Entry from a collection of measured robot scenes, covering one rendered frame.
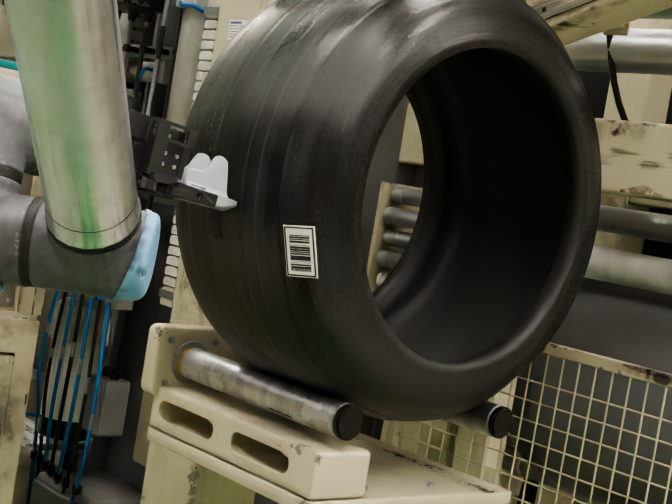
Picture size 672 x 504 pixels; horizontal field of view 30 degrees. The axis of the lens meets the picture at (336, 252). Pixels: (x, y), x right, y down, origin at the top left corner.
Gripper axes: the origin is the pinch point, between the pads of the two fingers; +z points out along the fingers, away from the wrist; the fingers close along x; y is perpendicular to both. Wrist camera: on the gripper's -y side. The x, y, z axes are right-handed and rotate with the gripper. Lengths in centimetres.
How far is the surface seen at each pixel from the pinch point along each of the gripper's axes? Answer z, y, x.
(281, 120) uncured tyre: 0.5, 11.1, -5.6
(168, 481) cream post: 27, -40, 32
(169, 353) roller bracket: 14.9, -20.6, 24.0
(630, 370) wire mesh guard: 63, -7, -16
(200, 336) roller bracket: 19.3, -17.4, 24.0
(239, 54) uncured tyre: 2.3, 19.0, 8.4
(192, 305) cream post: 23.4, -13.9, 33.4
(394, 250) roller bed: 66, 3, 38
